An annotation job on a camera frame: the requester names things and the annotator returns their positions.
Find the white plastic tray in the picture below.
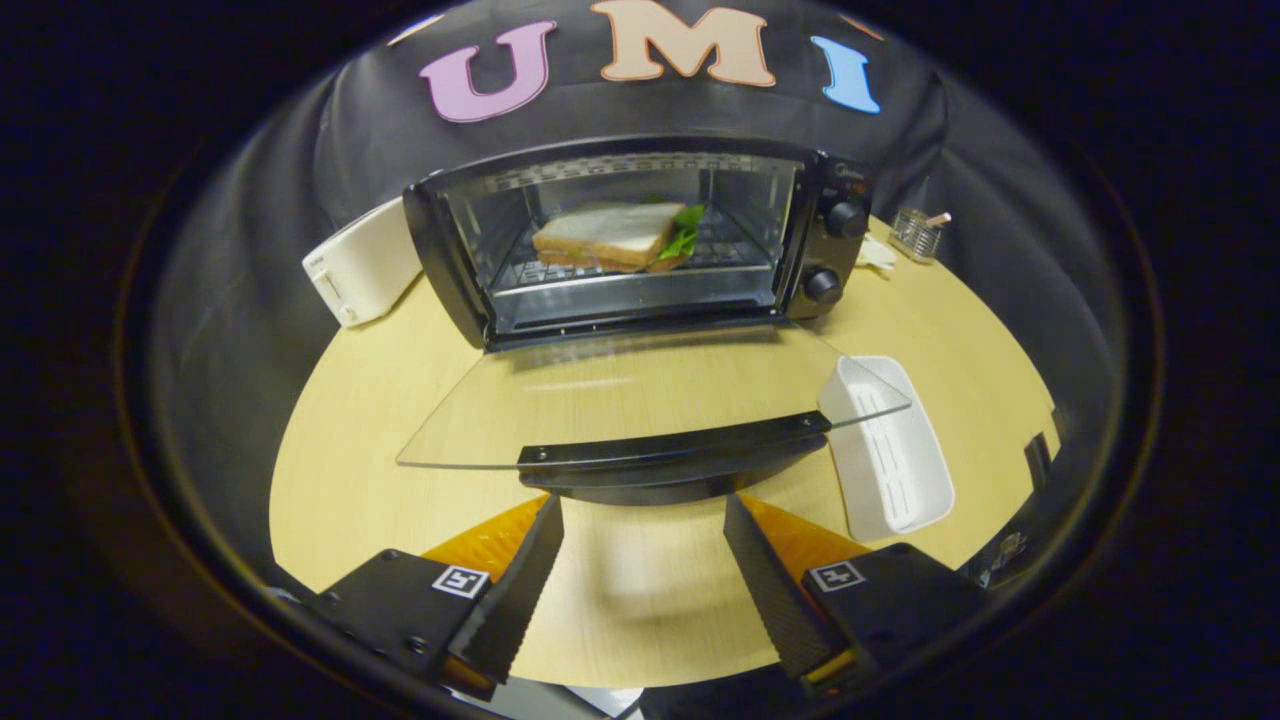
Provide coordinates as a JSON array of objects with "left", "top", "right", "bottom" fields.
[{"left": 817, "top": 355, "right": 956, "bottom": 543}]

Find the white pop-up toaster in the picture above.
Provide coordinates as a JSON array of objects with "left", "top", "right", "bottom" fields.
[{"left": 302, "top": 196, "right": 424, "bottom": 328}]

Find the sandwich with lettuce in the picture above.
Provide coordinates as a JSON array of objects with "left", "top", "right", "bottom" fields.
[{"left": 532, "top": 200, "right": 706, "bottom": 274}]

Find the black toaster oven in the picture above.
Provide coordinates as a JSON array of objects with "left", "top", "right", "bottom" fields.
[{"left": 396, "top": 135, "right": 913, "bottom": 507}]

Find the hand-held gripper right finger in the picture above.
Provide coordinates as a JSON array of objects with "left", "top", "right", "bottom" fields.
[{"left": 722, "top": 490, "right": 993, "bottom": 699}]

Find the wire mesh holder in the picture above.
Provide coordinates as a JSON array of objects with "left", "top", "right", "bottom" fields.
[{"left": 888, "top": 206, "right": 953, "bottom": 265}]

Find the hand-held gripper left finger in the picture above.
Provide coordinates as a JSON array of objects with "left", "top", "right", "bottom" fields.
[{"left": 300, "top": 492, "right": 566, "bottom": 701}]

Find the white crumpled paper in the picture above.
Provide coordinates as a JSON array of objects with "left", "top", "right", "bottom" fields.
[{"left": 855, "top": 235, "right": 899, "bottom": 279}]

